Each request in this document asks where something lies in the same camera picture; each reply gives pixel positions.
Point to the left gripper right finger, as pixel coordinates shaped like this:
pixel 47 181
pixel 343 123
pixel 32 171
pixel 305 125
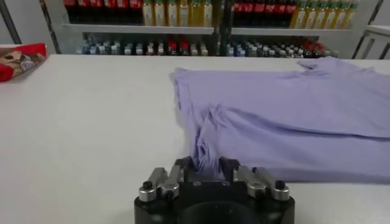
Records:
pixel 259 182

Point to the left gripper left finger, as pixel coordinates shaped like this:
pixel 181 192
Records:
pixel 164 182

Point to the purple t-shirt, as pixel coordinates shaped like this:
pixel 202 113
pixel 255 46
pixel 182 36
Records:
pixel 289 121

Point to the small dark drink bottle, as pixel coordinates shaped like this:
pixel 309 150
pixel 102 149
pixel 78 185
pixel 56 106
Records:
pixel 139 49
pixel 269 51
pixel 128 49
pixel 278 52
pixel 150 49
pixel 298 52
pixel 288 52
pixel 161 49

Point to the small clear green bottle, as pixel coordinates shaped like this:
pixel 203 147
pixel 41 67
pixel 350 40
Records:
pixel 250 51
pixel 102 48
pixel 260 51
pixel 114 48

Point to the small red cap cola bottle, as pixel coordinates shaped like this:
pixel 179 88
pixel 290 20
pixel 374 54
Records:
pixel 319 48
pixel 308 48
pixel 184 47
pixel 172 47

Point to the glass drinks display cabinet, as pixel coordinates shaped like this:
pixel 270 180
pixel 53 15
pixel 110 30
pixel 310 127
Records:
pixel 228 36
pixel 216 36

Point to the white metal shelf board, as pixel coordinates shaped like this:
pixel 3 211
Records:
pixel 137 29
pixel 289 31

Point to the yellow tea bottle green cap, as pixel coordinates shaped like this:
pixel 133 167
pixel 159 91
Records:
pixel 328 16
pixel 160 13
pixel 208 13
pixel 338 16
pixel 317 16
pixel 197 13
pixel 295 16
pixel 172 13
pixel 349 15
pixel 184 13
pixel 306 16
pixel 148 13

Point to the red bear print t-shirt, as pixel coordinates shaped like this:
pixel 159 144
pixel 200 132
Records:
pixel 18 61

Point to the white side table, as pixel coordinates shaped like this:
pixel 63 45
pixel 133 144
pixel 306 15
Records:
pixel 377 30

